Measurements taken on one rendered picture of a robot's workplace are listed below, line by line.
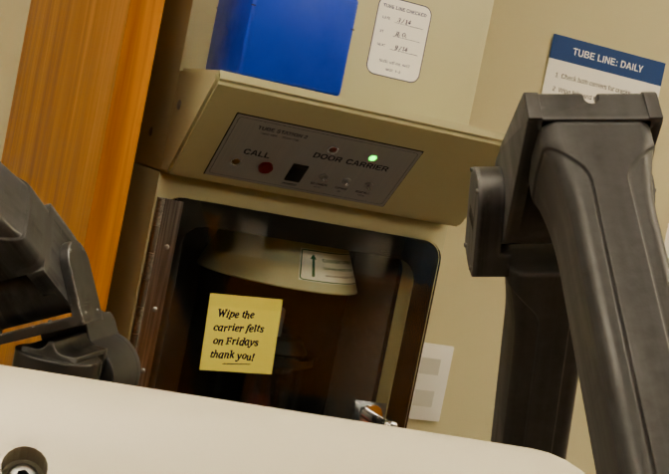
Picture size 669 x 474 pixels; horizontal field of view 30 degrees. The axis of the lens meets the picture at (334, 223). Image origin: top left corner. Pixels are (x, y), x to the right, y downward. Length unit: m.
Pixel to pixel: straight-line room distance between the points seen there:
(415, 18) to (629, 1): 0.73
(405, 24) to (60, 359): 0.60
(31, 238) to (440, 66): 0.62
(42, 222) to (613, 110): 0.36
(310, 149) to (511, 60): 0.73
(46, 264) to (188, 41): 0.44
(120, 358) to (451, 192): 0.47
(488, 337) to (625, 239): 1.25
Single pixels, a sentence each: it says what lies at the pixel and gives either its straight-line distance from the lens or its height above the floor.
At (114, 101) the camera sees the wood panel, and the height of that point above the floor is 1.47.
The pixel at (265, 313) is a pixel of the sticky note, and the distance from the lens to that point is 1.24.
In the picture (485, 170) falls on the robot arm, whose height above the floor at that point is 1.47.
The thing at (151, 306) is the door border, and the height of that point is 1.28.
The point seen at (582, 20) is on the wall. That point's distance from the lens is 1.92.
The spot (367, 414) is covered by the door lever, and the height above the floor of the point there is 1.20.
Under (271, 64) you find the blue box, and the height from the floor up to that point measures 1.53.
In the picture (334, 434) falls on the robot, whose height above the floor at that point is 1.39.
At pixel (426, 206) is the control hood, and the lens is 1.26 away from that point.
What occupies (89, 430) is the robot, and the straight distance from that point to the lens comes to 0.31.
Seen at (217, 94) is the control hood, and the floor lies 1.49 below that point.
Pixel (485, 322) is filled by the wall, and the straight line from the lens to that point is 1.88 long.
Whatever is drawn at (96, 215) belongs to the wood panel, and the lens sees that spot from 1.09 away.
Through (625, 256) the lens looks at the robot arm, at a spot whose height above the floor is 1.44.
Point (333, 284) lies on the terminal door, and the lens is 1.26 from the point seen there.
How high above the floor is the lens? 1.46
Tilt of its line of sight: 3 degrees down
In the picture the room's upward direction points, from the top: 11 degrees clockwise
